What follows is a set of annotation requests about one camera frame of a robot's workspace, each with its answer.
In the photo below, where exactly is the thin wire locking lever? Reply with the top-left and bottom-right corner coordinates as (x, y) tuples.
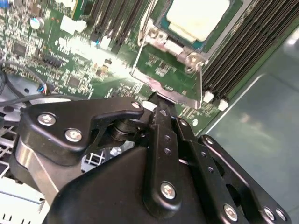
(140, 0), (157, 46)

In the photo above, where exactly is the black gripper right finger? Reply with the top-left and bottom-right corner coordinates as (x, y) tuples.
(171, 116), (292, 224)

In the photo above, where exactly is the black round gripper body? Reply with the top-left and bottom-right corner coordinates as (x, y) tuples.
(45, 146), (221, 224)

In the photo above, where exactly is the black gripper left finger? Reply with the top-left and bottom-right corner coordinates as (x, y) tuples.
(9, 92), (184, 219)

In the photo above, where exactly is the silver square CPU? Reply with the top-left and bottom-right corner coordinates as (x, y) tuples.
(155, 0), (243, 51)

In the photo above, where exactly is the metal socket cover frame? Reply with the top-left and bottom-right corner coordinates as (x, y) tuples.
(129, 41), (204, 110)

